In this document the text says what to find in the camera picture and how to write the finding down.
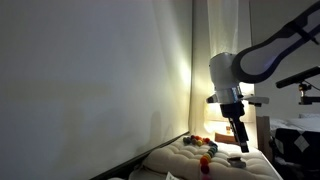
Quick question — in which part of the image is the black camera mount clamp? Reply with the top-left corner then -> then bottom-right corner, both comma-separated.
297,81 -> 320,106

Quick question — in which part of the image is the multicolour felt ball garland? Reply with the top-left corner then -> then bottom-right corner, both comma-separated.
182,134 -> 220,176

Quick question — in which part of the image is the white sheer curtain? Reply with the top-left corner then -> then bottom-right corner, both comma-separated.
188,0 -> 258,148

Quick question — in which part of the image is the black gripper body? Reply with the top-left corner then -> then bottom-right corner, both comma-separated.
219,101 -> 246,125

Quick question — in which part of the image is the wooden bed post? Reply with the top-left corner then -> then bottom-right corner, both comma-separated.
255,115 -> 273,164

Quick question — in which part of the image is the black bar stereo camera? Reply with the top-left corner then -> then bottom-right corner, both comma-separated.
275,65 -> 320,90

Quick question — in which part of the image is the bed with white sheets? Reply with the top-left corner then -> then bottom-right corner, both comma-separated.
269,113 -> 320,134

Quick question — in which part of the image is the cream shade wooden table lamp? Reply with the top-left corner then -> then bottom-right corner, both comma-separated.
203,91 -> 257,147

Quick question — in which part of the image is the large white tufted cushion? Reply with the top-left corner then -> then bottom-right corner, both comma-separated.
143,134 -> 280,180

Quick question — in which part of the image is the white printed booklet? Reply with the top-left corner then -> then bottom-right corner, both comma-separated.
165,171 -> 182,180

